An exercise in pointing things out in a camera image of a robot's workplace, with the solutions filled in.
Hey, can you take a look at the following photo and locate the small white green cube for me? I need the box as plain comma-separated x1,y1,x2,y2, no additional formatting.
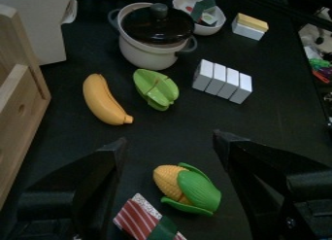
200,11,220,26

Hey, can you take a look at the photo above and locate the white toy cooking pot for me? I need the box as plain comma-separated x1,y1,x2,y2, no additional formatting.
106,1,198,72

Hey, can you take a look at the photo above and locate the green toy leafy vegetable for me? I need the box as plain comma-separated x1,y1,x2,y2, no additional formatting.
130,68,180,112

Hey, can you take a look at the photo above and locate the white box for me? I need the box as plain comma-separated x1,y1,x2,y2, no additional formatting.
0,0,72,66

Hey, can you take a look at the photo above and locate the black pot lid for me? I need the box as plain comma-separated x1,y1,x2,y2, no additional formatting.
120,2,196,46

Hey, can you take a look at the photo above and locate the red item beside table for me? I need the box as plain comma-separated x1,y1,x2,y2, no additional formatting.
310,68,332,86

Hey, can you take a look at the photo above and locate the dark green flat toy piece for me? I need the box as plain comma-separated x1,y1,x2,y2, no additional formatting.
189,0,217,22

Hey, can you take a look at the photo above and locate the toy corn with green husk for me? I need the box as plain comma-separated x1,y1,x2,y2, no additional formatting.
152,161,222,218

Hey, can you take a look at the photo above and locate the green item beside table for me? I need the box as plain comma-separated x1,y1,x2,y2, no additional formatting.
308,57,332,71

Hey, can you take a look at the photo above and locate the light wooden toy cabinet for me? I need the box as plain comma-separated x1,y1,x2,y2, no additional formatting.
0,4,52,209

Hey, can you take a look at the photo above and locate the white bowl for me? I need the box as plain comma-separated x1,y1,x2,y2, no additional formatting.
170,0,226,37

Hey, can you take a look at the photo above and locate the white rectangular block slice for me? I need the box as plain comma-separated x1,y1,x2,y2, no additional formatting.
190,58,214,92
204,62,228,96
214,67,241,100
228,72,254,105

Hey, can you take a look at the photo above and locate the white cloth beside table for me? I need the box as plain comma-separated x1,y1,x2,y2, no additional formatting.
297,7,332,60

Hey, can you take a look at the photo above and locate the white curved plastic piece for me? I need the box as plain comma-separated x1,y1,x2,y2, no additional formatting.
60,0,78,25

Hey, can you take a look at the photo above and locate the white block with yellow top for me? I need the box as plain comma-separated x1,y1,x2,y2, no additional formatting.
230,12,269,42

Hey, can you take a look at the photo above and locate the yellow toy banana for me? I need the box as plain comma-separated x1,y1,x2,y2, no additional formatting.
81,73,134,126

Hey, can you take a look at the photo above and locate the red striped toy with green band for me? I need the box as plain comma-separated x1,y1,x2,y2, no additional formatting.
112,192,188,240

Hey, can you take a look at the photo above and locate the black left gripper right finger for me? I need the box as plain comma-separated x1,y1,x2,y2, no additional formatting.
212,129,332,240

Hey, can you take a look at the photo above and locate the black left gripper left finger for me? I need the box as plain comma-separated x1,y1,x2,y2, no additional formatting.
0,136,129,240

